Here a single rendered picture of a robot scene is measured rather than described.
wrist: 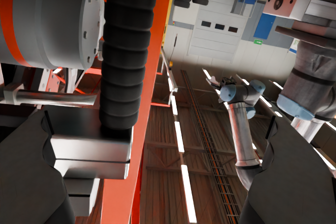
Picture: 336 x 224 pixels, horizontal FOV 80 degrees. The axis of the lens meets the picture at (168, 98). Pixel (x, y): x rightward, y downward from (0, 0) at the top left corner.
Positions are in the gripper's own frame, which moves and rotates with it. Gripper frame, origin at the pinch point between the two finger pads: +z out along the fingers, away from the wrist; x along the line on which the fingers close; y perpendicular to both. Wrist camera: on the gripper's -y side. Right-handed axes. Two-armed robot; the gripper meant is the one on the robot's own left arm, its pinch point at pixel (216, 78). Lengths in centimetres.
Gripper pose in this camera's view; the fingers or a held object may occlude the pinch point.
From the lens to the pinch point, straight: 131.0
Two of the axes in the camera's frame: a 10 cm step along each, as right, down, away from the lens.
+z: -2.7, -6.3, 7.3
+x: -9.5, 0.5, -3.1
